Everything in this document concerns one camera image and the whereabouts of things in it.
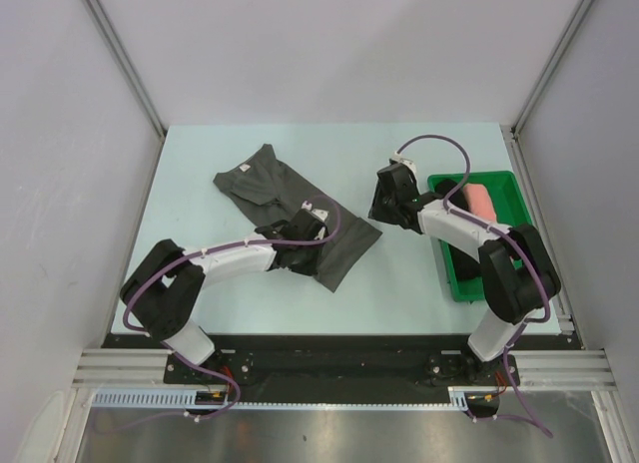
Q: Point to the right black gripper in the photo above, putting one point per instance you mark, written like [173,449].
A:
[376,211]

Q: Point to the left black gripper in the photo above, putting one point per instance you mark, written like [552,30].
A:
[309,268]

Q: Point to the grey t shirt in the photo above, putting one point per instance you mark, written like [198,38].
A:
[267,190]

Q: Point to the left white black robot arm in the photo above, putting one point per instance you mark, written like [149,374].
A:
[162,291]

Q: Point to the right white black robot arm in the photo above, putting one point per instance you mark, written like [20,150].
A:
[518,276]

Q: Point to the pink rolled t shirt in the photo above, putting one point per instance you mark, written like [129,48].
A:
[479,202]

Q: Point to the black rolled t shirt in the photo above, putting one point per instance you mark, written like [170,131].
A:
[458,236]

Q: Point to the green plastic tray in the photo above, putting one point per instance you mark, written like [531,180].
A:
[511,210]

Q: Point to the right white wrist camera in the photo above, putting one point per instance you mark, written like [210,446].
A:
[398,158]

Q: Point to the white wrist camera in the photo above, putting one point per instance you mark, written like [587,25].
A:
[398,158]
[320,214]

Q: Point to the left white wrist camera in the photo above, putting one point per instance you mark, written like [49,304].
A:
[320,214]

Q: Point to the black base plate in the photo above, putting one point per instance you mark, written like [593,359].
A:
[358,370]

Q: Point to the right aluminium corner post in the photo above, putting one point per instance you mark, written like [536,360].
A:
[576,20]

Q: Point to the aluminium corner post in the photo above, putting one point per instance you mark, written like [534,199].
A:
[124,62]
[576,20]

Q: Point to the aluminium frame rail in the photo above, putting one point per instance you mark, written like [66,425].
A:
[121,368]

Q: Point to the white slotted cable duct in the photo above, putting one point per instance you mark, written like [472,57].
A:
[160,399]

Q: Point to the left aluminium corner post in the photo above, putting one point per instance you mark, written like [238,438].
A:
[124,62]

